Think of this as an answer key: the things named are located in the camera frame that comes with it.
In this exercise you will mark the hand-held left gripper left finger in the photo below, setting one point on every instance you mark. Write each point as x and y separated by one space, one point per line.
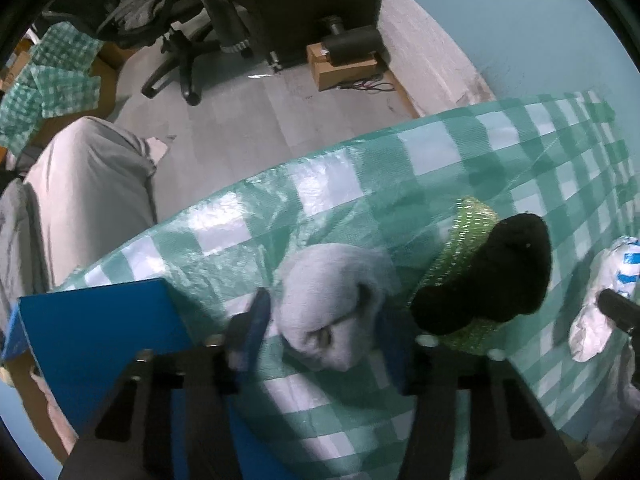
257 320

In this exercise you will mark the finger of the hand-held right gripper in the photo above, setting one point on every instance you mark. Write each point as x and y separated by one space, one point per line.
617 307

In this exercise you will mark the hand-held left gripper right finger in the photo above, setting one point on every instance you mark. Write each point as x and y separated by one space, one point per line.
390 345

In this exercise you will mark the white blue plastic bag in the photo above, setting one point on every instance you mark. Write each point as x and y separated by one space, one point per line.
595 320

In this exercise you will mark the grey sock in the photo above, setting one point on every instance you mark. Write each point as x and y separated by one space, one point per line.
325 300

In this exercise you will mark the blue cardboard box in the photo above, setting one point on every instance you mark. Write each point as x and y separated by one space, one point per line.
100 330

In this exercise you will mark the black rolled sock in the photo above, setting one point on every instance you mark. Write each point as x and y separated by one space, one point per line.
490 270

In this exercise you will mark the green glitter scouring pad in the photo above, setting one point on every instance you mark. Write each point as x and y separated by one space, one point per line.
467 220

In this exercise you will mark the green white checked tablecloth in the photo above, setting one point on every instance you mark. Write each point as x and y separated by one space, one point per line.
350 200

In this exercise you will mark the small white floor cloth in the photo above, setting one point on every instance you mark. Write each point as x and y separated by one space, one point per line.
157 150

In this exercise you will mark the person in grey trousers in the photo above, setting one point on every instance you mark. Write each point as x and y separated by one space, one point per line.
90 195

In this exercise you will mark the grey quilt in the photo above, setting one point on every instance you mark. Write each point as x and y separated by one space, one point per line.
20 240

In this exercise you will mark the flat brown cardboard box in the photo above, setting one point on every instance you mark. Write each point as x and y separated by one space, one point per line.
340 75

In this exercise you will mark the black office chair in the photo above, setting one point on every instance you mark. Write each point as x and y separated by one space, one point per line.
180 55

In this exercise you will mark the large brown cardboard box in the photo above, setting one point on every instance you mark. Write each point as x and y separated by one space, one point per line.
107 85

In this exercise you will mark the black cylinder device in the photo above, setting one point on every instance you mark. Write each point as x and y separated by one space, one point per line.
350 45

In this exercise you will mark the green checked cloth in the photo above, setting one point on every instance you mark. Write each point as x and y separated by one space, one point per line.
55 90

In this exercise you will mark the dark grey clothes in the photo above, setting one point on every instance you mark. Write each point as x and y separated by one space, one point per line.
150 0

